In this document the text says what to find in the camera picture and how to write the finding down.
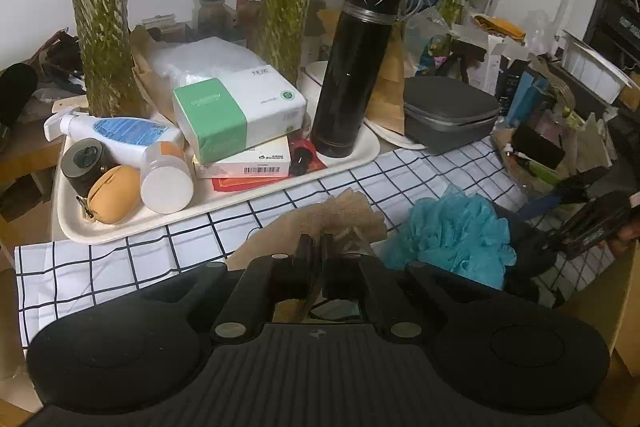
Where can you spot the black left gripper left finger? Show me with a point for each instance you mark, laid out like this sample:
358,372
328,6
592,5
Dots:
281,288

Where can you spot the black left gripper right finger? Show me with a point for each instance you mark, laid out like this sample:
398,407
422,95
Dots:
362,279

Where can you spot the brown mesh cloth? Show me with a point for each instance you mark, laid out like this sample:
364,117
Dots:
348,217

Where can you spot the teal bath loofah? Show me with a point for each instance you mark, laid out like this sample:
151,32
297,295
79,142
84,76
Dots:
457,233

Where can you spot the red packet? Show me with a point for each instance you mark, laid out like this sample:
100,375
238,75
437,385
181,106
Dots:
304,159

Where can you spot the white pink barcode box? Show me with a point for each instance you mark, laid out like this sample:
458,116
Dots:
267,160

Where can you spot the cream plastic tray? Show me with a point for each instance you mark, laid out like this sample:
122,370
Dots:
78,229

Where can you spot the white orange pill bottle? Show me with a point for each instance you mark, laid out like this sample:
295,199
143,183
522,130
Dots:
166,184

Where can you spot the green white tissue pack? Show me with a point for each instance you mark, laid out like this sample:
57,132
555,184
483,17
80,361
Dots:
221,117

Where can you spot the grey zip hard case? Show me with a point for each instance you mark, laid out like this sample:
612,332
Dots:
444,114

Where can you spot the white spray bottle blue label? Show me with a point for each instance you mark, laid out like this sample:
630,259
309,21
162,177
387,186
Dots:
125,138

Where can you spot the black tape roll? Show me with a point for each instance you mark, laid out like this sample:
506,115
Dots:
84,163

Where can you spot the white black grid tablecloth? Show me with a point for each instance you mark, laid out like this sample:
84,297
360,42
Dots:
59,278

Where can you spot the cardboard box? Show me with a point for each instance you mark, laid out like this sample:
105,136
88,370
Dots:
611,304

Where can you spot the black thermos bottle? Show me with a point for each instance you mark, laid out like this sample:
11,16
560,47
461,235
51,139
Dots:
359,44

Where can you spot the white plastic basket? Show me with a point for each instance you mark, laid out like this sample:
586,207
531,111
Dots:
593,70

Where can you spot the left glass vase bamboo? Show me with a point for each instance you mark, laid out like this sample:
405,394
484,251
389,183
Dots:
104,45

